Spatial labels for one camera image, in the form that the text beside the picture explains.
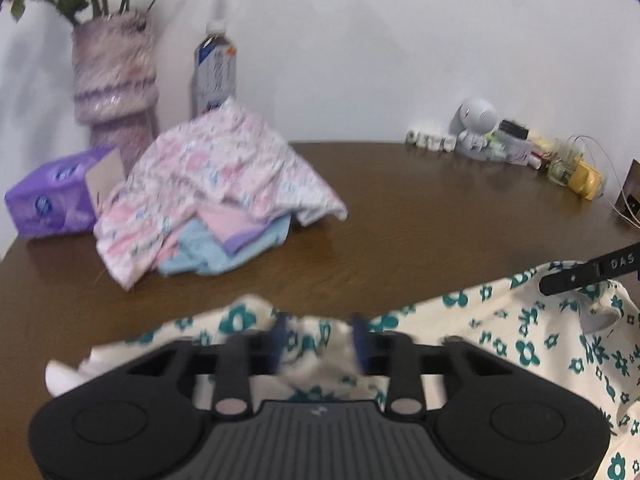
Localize small black box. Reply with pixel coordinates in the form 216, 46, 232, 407
497, 119, 530, 141

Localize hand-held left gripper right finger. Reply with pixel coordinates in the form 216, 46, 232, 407
351, 314, 515, 417

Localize white astronaut figurine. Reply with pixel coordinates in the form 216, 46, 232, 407
451, 97, 499, 162

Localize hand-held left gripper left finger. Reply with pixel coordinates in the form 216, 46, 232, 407
127, 312, 290, 418

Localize brown cardboard box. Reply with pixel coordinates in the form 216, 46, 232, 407
615, 159, 640, 227

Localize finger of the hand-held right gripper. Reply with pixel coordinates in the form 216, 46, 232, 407
539, 260, 601, 297

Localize white clip row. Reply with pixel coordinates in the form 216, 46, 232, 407
406, 130, 457, 154

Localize purple knitted vase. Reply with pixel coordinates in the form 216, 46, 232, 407
71, 10, 162, 172

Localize white cable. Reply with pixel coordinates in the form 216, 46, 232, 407
570, 135, 638, 222

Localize light blue cloth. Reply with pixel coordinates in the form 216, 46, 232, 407
159, 215, 292, 277

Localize cream teal floral dress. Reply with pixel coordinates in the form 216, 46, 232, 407
45, 260, 640, 480

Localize plastic tea bottle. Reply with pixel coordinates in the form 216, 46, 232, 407
192, 20, 237, 119

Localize green white small box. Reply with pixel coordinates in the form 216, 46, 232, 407
482, 132, 508, 162

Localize glass jar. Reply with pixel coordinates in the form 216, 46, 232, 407
547, 137, 587, 187

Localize small printed tin box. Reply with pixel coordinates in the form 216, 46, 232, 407
502, 136, 537, 167

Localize yellow round gadget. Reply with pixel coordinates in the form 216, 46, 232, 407
570, 162, 605, 201

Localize purple tissue pack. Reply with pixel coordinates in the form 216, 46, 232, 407
5, 147, 126, 240

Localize pink floral clothes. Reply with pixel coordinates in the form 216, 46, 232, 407
94, 97, 349, 291

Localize purple pink cloth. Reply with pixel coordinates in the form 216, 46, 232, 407
200, 207, 282, 255

